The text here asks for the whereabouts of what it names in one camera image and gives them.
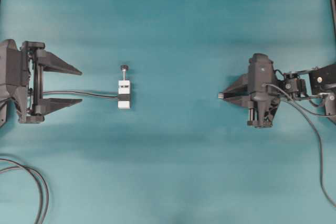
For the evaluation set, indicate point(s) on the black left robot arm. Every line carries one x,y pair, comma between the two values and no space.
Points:
22,80

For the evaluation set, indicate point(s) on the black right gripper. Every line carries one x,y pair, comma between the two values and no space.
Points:
237,92

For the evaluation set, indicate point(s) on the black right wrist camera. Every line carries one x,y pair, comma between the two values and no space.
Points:
260,71

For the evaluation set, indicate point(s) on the white clamp with female connector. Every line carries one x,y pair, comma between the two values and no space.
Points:
124,90

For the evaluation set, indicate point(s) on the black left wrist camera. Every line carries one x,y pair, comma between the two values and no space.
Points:
14,72

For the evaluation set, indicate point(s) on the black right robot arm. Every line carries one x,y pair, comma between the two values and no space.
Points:
316,83

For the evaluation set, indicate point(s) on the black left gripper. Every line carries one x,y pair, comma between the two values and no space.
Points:
30,107

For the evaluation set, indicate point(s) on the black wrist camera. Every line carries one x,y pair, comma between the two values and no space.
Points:
14,72
260,71

